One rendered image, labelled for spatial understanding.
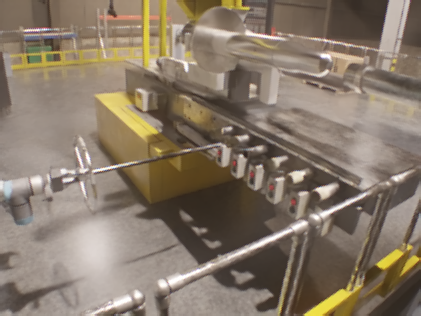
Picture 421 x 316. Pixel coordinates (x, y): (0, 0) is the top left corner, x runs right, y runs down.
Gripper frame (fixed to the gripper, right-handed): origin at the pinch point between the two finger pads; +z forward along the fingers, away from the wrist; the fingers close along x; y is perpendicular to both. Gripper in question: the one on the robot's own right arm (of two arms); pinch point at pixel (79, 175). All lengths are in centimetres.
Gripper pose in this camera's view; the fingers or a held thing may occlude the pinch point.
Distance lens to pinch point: 163.2
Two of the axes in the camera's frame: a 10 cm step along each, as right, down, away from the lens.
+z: 8.3, -2.0, 5.2
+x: -3.2, 5.9, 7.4
